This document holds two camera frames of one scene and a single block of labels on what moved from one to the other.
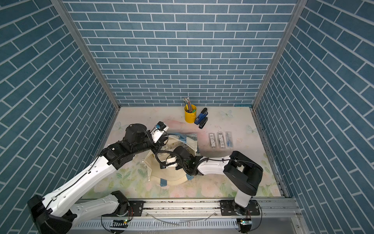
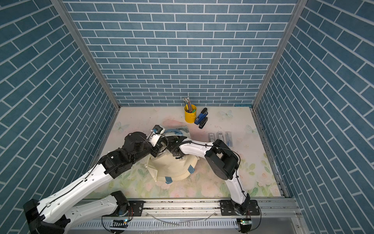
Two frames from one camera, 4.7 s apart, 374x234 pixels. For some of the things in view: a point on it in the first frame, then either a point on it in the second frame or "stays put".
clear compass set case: [212, 140] stays put
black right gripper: [178, 167] to [173, 153]
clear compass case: [229, 139] stays put
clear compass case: [221, 139] stays put
